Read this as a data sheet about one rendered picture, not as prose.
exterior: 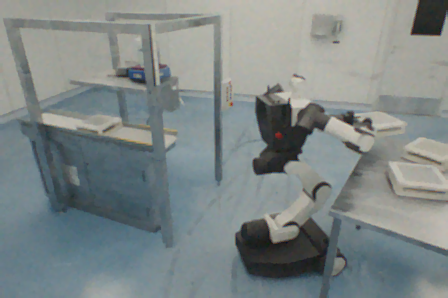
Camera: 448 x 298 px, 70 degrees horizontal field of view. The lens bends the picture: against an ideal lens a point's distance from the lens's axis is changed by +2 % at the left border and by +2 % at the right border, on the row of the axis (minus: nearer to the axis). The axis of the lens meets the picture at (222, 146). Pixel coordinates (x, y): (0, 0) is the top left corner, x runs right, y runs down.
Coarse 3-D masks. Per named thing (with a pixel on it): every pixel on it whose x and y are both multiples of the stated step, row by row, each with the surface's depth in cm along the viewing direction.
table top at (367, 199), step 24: (384, 144) 220; (360, 168) 189; (384, 168) 190; (360, 192) 167; (384, 192) 167; (336, 216) 152; (360, 216) 149; (384, 216) 149; (408, 216) 149; (432, 216) 149; (408, 240) 138; (432, 240) 135
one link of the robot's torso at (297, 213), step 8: (304, 192) 227; (320, 192) 211; (328, 192) 212; (296, 200) 226; (304, 200) 222; (312, 200) 218; (320, 200) 213; (288, 208) 227; (296, 208) 222; (304, 208) 219; (312, 208) 217; (320, 208) 218; (280, 216) 226; (288, 216) 222; (296, 216) 220; (304, 216) 222; (280, 224) 221; (288, 224) 219; (296, 224) 221
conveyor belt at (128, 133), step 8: (48, 120) 268; (56, 120) 268; (64, 120) 268; (72, 120) 268; (80, 120) 268; (120, 128) 253; (128, 128) 252; (120, 136) 238; (128, 136) 238; (136, 136) 238; (144, 136) 238; (168, 136) 238; (128, 144) 227; (168, 144) 230
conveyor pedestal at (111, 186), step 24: (72, 168) 268; (96, 168) 256; (120, 168) 245; (144, 168) 234; (48, 192) 296; (72, 192) 281; (96, 192) 268; (120, 192) 256; (144, 192) 245; (120, 216) 267; (144, 216) 256
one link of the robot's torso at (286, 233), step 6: (264, 216) 228; (270, 216) 230; (270, 222) 220; (270, 228) 218; (276, 228) 215; (282, 228) 215; (288, 228) 217; (294, 228) 218; (270, 234) 217; (276, 234) 214; (282, 234) 216; (288, 234) 218; (294, 234) 220; (276, 240) 217; (282, 240) 219
